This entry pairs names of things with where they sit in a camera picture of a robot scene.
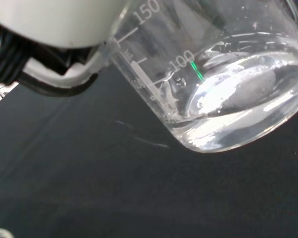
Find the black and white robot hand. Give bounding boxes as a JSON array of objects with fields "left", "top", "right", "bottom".
[{"left": 0, "top": 0, "right": 130, "bottom": 97}]

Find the black bench cloth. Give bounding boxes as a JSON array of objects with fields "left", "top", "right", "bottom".
[{"left": 0, "top": 0, "right": 298, "bottom": 238}]

